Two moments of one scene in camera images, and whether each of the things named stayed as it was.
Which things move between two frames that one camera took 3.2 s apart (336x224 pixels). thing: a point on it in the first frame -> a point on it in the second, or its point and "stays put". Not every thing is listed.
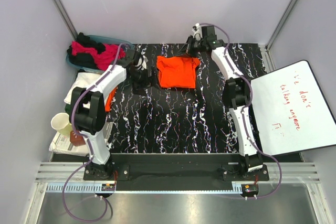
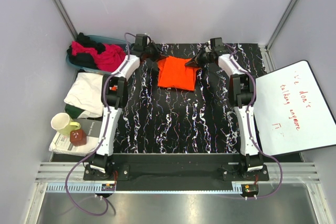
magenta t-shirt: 105,55 stays put
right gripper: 186,50 -> 196,61
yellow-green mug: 60,121 stays put
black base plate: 177,172 stays put
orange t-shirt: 177,72 stays put
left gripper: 138,88 -> 158,53
